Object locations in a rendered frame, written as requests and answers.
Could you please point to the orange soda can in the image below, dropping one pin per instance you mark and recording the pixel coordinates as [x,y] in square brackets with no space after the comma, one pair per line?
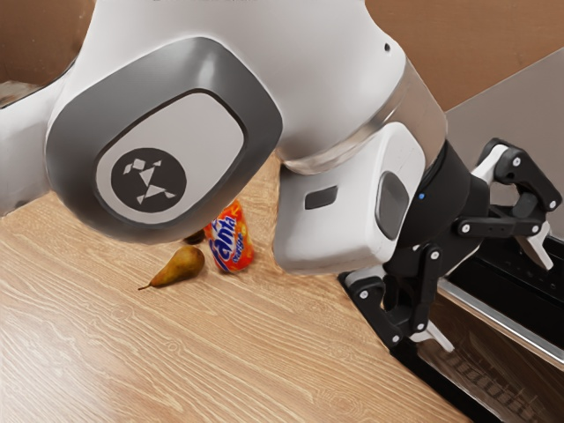
[231,240]

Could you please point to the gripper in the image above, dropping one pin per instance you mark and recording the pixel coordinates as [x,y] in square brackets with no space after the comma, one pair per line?
[445,198]

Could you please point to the brown-green pear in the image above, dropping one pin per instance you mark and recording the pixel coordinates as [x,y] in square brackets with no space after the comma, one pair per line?
[183,266]

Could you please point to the small dark round object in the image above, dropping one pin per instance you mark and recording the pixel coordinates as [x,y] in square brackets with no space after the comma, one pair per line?
[194,239]

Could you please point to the silver and black oven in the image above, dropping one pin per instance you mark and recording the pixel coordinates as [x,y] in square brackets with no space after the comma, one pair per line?
[484,374]

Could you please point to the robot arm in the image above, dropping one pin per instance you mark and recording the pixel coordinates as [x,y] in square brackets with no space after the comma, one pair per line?
[229,88]

